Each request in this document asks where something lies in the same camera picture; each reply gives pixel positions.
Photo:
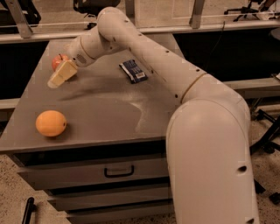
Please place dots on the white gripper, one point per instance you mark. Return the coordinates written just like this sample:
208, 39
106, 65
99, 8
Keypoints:
77, 54

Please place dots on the red apple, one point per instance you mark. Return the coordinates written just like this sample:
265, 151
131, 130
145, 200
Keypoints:
57, 60

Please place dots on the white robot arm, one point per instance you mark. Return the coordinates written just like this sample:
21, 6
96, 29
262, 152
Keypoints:
207, 139

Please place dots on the orange fruit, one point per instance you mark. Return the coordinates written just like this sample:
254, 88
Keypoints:
51, 123

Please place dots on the black office chair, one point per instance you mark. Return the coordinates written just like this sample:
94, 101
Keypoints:
93, 7

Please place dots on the dark blue snack bar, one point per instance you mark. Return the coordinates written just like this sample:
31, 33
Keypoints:
133, 71

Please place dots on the grey drawer cabinet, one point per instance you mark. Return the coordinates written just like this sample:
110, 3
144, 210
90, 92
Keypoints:
107, 119

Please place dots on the grey top drawer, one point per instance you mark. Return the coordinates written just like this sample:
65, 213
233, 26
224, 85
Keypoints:
92, 174

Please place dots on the grey drawer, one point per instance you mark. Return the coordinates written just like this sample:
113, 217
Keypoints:
111, 198
92, 174
118, 213

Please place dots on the black object bottom left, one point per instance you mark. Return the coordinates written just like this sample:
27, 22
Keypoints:
30, 207

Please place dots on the grey bottom drawer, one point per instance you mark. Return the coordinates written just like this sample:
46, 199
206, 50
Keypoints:
118, 213

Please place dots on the grey middle drawer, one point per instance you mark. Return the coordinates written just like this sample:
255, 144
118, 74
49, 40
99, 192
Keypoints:
111, 198

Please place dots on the black chair base right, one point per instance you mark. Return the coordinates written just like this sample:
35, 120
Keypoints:
258, 9

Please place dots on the black stand base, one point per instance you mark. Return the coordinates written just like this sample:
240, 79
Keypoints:
266, 143

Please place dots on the metal railing frame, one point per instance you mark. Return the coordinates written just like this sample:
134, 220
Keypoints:
60, 21

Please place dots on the black drawer handle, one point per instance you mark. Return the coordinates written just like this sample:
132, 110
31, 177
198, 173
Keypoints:
118, 172

